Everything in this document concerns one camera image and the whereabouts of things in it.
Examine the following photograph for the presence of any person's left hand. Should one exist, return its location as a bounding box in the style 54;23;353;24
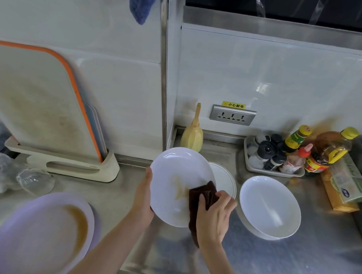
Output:
129;165;160;227

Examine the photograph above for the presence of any person's right hand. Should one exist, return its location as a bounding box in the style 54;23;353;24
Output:
193;188;239;252

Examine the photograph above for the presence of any dark brown cloth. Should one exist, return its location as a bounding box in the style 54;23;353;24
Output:
183;179;222;250

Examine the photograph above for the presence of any stained white plate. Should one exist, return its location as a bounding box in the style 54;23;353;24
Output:
145;144;220;231

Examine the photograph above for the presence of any person's right forearm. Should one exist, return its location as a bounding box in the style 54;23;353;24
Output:
197;239;256;274

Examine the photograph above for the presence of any person's left forearm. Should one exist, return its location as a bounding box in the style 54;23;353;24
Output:
62;209;153;274

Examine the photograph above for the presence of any white plate with grey rim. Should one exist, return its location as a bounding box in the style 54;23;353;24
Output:
204;162;240;200

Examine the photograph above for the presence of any white bowl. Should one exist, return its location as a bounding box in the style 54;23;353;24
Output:
235;174;306;241
233;208;281;241

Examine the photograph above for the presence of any yellow squeeze bottle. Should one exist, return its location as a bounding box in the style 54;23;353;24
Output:
180;102;207;153

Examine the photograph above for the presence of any blue cutting board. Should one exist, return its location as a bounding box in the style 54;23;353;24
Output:
78;102;113;161

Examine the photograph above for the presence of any white condiment tray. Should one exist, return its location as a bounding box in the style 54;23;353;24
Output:
240;135;309;180

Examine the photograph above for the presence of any large black-lidded spice shaker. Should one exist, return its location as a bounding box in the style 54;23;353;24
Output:
248;140;279;171

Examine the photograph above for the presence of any cream cutting board holder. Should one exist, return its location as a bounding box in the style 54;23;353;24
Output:
2;135;122;184

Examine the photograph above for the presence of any small black-lidded spice shaker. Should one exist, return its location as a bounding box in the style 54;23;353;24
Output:
263;151;287;172

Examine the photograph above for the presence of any grey-lidded clear spice shaker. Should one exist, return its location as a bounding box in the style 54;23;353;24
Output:
246;132;272;157

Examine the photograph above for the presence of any silver power outlet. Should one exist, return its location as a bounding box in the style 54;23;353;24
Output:
209;104;257;127

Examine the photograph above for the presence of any red-capped sauce bottle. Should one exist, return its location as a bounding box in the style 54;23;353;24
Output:
279;141;314;176

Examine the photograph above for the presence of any metal corner strip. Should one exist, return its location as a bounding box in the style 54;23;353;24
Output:
145;0;182;155

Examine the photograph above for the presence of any yellow warning sticker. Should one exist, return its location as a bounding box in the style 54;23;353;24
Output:
221;101;247;110

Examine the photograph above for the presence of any green-label bottle with yellow cap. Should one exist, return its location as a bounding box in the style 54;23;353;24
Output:
282;123;313;156

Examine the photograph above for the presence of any stained lavender plate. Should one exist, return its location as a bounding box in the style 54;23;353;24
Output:
0;186;98;274

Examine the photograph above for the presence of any orange box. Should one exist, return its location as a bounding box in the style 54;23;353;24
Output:
317;169;362;214

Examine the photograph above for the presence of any oil bottle with yellow cap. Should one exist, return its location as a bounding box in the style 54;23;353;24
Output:
303;122;360;182

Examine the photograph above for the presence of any orange-rimmed cutting board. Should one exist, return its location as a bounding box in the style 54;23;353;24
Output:
0;40;115;164

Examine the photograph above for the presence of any green packet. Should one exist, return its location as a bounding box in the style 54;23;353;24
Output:
326;151;362;205

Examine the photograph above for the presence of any steel window sill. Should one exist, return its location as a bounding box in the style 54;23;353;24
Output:
181;5;362;54

